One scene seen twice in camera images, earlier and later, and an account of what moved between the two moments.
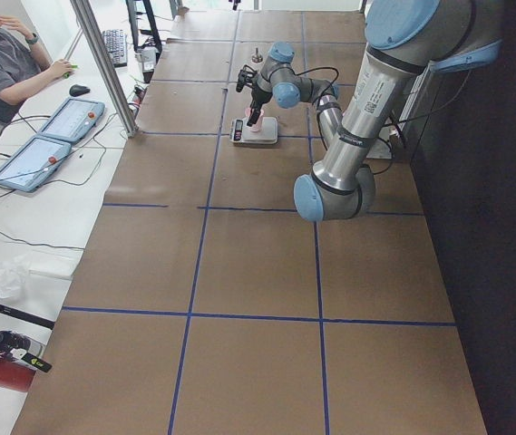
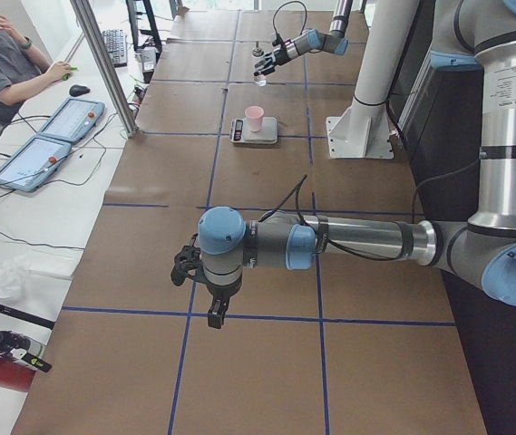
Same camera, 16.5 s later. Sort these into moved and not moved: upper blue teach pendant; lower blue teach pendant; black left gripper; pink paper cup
Moved: black left gripper
Not moved: pink paper cup; lower blue teach pendant; upper blue teach pendant
